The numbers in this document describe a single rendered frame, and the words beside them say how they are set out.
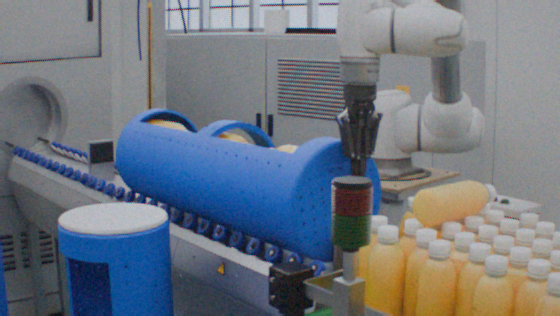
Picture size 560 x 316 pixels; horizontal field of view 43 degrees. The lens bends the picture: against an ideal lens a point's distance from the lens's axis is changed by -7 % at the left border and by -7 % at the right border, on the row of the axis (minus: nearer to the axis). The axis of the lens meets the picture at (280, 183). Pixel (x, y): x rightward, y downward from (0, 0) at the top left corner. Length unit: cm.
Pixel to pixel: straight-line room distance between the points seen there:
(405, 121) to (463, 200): 97
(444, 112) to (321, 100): 157
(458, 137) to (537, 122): 222
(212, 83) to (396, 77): 132
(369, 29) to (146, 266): 75
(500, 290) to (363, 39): 65
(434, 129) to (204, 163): 81
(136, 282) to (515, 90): 329
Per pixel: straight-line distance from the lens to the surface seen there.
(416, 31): 160
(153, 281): 181
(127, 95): 745
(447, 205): 144
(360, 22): 162
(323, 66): 384
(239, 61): 428
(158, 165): 212
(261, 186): 172
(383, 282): 143
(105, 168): 283
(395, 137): 243
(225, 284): 192
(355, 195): 113
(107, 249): 175
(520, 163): 468
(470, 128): 241
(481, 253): 132
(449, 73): 231
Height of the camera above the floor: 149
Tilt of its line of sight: 12 degrees down
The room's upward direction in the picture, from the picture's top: straight up
